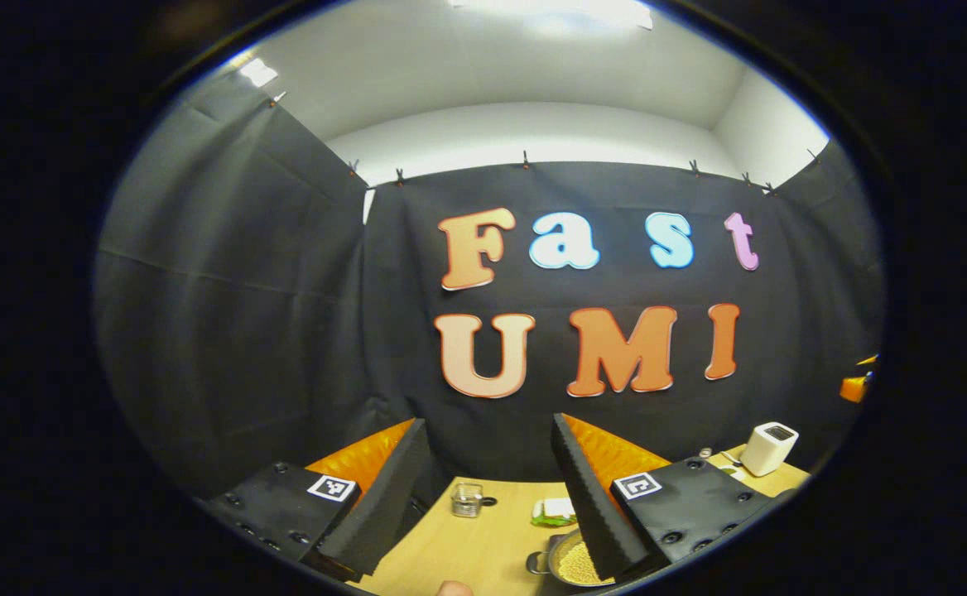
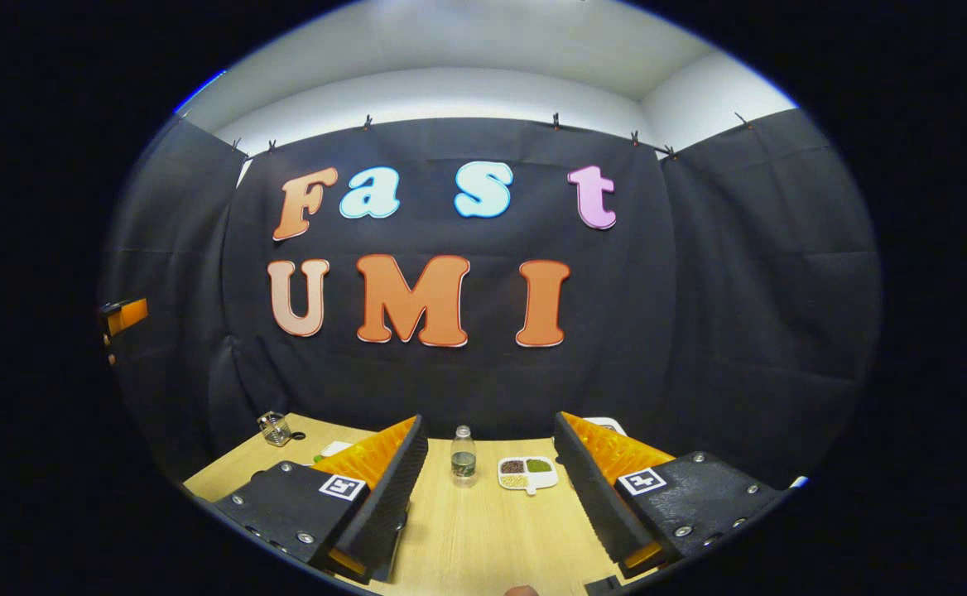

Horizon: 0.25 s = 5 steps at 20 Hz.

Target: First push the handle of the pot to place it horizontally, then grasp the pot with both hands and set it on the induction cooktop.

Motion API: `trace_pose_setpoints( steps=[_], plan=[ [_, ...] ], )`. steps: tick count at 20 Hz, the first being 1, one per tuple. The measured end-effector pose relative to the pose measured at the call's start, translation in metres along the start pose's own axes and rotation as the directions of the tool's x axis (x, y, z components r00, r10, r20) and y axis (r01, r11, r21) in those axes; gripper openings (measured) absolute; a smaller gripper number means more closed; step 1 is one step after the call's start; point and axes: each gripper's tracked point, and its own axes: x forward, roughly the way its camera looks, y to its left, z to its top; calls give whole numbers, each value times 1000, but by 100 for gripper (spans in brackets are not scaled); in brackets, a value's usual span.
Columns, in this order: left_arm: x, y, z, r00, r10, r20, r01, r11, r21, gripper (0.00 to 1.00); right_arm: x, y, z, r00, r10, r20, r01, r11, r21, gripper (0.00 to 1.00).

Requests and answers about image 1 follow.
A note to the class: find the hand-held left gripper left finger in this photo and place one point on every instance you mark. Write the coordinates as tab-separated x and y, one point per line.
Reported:
376	505

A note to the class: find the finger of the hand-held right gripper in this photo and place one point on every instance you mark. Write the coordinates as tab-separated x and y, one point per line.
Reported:
868	360
853	388

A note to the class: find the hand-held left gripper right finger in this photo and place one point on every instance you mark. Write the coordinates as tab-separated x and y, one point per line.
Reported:
595	513

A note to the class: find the steel pot with beans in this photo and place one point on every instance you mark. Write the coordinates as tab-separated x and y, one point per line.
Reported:
556	556

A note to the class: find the sandwich with lettuce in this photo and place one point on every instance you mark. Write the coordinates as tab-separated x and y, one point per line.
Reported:
553	511

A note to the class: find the metal mesh utensil holder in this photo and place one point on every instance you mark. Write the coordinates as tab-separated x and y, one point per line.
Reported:
467	501

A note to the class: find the white toaster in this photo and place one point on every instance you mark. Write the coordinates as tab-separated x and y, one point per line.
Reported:
768	451

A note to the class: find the white divided bean tray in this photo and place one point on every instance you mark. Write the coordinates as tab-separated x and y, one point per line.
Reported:
733	473

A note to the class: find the black backdrop cloth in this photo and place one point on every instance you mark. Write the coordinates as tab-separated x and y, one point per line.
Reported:
243	314

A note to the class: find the small ceiling light panel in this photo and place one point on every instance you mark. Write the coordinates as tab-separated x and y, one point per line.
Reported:
258	73

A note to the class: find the large ceiling light panel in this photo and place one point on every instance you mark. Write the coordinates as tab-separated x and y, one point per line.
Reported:
550	10

